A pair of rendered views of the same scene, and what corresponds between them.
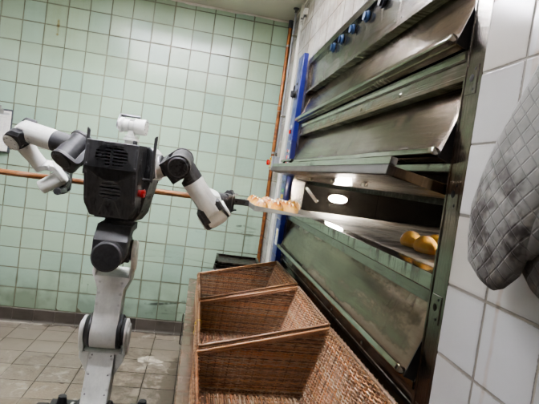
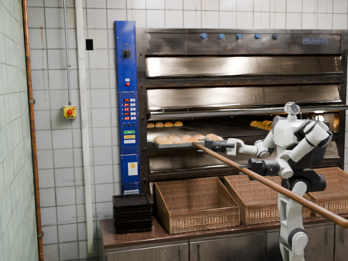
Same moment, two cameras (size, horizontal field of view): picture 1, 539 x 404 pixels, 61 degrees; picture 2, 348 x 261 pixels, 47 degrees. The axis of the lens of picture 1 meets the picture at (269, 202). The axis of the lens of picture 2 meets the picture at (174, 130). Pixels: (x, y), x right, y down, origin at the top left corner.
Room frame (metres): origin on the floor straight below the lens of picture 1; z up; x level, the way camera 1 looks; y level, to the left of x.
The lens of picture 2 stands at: (2.92, 3.11, 1.69)
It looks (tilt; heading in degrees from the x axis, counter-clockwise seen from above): 7 degrees down; 265
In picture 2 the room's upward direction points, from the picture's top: 1 degrees counter-clockwise
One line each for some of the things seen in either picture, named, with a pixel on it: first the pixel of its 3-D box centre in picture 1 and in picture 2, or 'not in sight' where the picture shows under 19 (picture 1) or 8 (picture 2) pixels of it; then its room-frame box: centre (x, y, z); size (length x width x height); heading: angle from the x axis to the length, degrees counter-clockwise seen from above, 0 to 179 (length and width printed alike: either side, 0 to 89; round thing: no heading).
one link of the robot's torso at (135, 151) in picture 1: (122, 177); (300, 141); (1.86, 0.60, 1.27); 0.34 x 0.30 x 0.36; 90
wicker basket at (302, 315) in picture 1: (253, 328); (264, 196); (1.89, -0.01, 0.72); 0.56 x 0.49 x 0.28; 9
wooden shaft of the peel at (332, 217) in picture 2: (66, 179); (244, 170); (2.36, 1.04, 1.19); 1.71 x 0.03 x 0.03; 99
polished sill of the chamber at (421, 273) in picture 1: (334, 231); (247, 138); (1.96, -0.29, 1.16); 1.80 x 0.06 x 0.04; 9
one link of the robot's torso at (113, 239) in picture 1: (114, 243); (303, 179); (1.83, 0.59, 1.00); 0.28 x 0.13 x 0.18; 9
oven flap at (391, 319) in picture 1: (324, 263); (248, 154); (1.96, -0.27, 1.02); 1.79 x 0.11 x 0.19; 9
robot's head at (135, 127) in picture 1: (134, 129); (291, 111); (1.92, 0.60, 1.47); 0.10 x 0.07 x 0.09; 90
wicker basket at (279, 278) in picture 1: (241, 290); (195, 202); (2.49, 0.08, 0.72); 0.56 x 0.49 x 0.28; 10
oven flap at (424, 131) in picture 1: (342, 142); (248, 95); (1.96, -0.27, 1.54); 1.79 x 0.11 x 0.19; 9
